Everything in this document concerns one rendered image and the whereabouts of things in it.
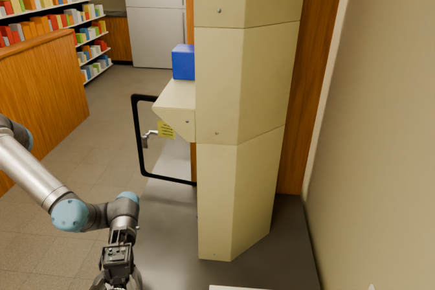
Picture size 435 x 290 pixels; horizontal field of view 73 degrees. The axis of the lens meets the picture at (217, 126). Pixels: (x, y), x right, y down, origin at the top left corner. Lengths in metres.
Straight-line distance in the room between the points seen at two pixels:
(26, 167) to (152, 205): 0.57
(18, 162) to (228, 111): 0.56
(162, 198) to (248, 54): 0.83
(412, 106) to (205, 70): 0.43
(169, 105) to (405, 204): 0.55
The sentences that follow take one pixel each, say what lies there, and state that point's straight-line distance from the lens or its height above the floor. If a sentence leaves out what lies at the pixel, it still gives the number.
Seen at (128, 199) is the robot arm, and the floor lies 1.21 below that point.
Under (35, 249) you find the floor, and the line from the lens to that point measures 2.66.
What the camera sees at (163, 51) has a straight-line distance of 5.94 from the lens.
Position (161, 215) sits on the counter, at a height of 0.94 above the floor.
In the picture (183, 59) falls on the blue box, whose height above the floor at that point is 1.58.
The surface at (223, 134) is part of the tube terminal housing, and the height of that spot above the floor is 1.44.
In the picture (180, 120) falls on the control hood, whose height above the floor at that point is 1.48.
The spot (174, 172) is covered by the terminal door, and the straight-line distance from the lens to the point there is 1.29.
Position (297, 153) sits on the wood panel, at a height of 1.16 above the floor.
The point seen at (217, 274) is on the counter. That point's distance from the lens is 1.08.
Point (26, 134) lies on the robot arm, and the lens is 1.15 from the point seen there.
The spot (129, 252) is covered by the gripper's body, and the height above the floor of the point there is 1.22.
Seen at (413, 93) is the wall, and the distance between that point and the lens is 0.65.
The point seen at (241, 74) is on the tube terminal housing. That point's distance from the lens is 0.70.
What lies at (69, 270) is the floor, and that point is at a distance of 2.43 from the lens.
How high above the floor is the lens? 1.83
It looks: 29 degrees down
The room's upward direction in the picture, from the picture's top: 1 degrees clockwise
